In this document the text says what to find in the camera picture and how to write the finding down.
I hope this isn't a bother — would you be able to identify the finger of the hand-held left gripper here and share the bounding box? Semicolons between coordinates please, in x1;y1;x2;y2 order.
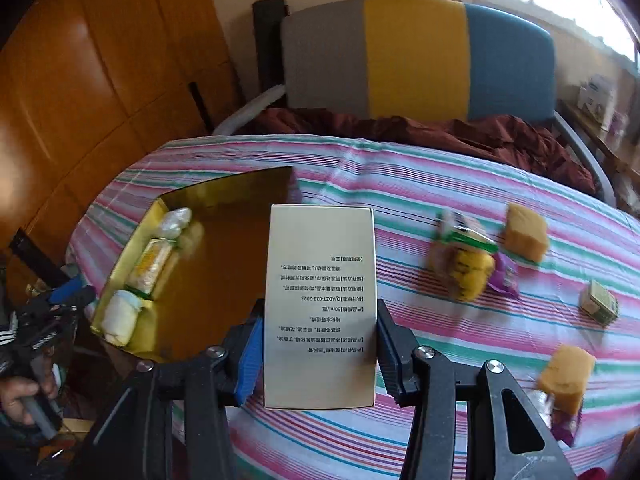
47;279;97;311

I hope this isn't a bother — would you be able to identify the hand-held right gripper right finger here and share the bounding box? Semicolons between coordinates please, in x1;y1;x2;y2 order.
375;299;571;480

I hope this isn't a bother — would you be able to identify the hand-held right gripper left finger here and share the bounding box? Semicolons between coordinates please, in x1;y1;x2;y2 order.
75;299;266;480

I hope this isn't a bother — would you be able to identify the cream printed carton box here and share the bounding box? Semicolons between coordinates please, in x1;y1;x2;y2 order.
263;204;377;410

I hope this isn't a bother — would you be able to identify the golden gift box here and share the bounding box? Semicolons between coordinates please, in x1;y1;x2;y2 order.
90;165;296;361

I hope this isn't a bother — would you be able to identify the purple snack packet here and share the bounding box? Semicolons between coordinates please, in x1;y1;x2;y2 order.
487;252;521;296
547;407;581;448

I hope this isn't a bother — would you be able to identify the person's left hand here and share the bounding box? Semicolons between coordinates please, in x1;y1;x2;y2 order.
0;372;58;426

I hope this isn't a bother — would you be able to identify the white wrapped snack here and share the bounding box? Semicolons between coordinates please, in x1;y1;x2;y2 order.
159;207;193;241
101;290;151;346

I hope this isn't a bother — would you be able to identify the yellow and white snack packet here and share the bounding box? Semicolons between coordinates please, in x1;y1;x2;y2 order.
125;237;181;296

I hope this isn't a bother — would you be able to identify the silver wrapped snack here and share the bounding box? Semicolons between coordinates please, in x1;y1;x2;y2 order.
530;387;558;428

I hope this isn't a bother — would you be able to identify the striped tablecloth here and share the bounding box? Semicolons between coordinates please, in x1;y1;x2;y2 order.
67;135;640;480

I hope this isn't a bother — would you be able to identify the yellow sponge cake cube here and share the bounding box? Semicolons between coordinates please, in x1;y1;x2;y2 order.
502;203;549;263
537;345;596;416

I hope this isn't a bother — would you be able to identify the wooden wardrobe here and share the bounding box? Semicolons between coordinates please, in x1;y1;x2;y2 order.
0;0;241;306

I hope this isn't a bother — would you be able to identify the small green carton box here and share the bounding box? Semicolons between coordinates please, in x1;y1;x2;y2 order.
580;280;620;327

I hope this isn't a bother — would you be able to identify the maroon cloth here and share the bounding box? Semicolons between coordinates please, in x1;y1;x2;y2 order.
240;107;598;196

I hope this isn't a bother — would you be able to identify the grey yellow blue chair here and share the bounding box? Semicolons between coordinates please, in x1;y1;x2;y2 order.
215;0;618;206

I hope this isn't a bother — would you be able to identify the wooden side table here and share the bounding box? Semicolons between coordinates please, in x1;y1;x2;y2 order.
557;97;640;181

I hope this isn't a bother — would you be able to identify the white cardboard box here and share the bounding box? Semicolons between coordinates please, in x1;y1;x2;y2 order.
577;74;616;116

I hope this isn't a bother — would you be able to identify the black furniture frame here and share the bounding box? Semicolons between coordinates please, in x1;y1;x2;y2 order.
251;0;291;111

